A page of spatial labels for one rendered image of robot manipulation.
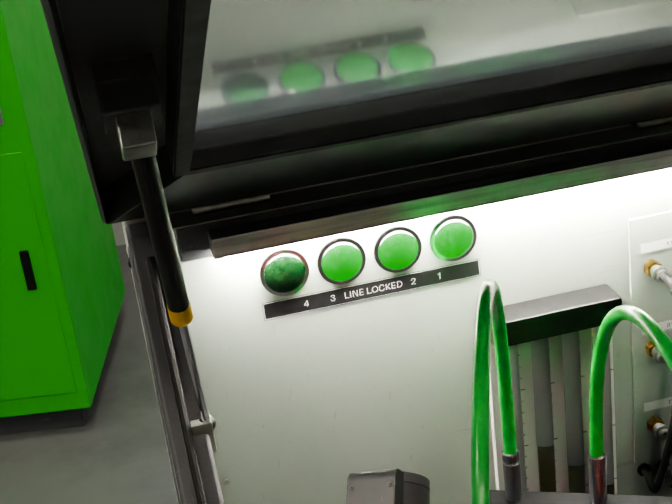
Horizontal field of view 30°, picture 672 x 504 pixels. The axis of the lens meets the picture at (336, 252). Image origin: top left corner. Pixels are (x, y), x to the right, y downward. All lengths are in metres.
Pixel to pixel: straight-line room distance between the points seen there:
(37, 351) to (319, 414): 2.43
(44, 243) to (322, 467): 2.28
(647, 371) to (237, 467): 0.47
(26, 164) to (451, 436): 2.27
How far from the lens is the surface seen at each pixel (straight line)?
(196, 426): 1.16
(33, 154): 3.50
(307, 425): 1.36
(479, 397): 1.00
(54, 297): 3.65
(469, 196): 1.27
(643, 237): 1.39
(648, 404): 1.49
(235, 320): 1.29
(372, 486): 0.88
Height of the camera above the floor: 1.90
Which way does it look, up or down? 24 degrees down
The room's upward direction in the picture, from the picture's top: 7 degrees counter-clockwise
